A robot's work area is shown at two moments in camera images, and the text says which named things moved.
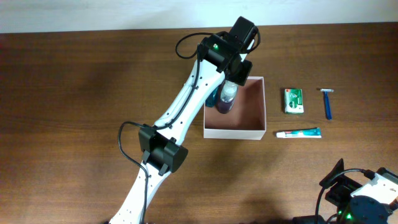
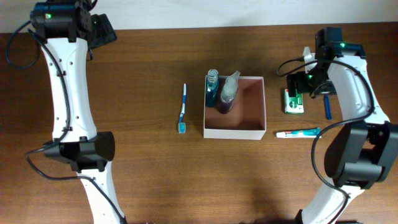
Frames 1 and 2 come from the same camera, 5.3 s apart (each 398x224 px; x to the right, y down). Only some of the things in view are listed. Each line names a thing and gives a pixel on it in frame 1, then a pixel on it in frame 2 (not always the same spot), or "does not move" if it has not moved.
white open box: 247,119 does not move
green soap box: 293,101 does not move
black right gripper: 339,185 -> 296,84
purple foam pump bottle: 228,96 does not move
